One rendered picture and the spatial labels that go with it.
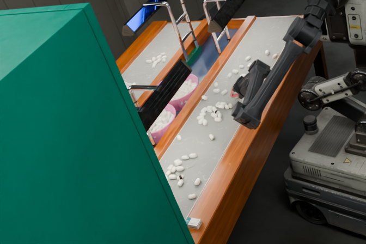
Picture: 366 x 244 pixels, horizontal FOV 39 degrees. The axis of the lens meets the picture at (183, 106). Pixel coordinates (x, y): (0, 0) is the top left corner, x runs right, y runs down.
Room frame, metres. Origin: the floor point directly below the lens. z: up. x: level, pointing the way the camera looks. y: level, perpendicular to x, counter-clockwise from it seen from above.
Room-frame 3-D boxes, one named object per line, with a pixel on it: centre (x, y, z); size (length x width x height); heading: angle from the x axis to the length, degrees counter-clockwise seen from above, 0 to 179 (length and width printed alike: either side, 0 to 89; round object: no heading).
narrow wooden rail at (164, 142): (2.28, -0.05, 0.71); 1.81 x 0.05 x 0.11; 141
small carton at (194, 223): (1.44, 0.12, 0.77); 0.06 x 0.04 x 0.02; 51
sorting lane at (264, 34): (2.17, -0.19, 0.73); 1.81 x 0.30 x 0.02; 141
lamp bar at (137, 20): (2.97, -0.04, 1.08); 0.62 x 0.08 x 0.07; 141
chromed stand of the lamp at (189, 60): (2.93, -0.11, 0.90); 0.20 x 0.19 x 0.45; 141
